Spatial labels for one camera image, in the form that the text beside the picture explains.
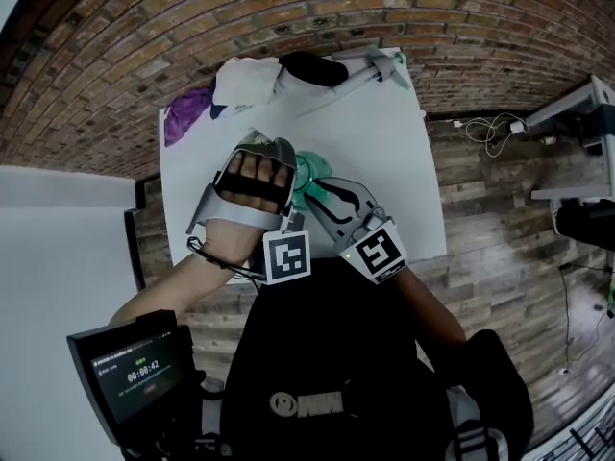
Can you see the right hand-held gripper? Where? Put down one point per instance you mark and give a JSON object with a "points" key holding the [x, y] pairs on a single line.
{"points": [[379, 252]]}

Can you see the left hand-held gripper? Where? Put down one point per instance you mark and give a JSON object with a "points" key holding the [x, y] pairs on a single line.
{"points": [[250, 219]]}

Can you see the person's right forearm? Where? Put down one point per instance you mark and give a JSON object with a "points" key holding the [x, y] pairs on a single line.
{"points": [[432, 310]]}

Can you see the person's left forearm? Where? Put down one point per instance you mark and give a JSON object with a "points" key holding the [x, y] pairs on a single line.
{"points": [[182, 286]]}

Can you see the person's left hand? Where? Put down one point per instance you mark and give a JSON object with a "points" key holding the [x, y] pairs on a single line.
{"points": [[254, 171]]}

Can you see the white cloth with green logo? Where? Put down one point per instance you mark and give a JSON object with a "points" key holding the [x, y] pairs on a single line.
{"points": [[245, 82]]}

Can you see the purple cloth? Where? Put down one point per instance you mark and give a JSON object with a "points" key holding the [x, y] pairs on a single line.
{"points": [[185, 113]]}

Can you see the black cloth pouch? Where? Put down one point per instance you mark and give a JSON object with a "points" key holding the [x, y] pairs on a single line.
{"points": [[317, 67]]}

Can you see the black wrist band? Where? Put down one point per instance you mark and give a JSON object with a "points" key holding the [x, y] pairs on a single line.
{"points": [[202, 252]]}

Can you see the person's black clothed torso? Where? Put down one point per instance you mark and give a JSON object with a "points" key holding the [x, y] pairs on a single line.
{"points": [[336, 344]]}

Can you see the white power strip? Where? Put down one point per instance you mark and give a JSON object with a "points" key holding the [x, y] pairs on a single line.
{"points": [[519, 127]]}

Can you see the white table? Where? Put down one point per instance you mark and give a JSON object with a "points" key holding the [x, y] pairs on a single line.
{"points": [[562, 108]]}

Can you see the black timer monitor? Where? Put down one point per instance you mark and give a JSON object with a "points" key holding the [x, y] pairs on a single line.
{"points": [[134, 377]]}

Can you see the black metal railing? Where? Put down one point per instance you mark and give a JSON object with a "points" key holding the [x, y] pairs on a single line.
{"points": [[591, 437]]}

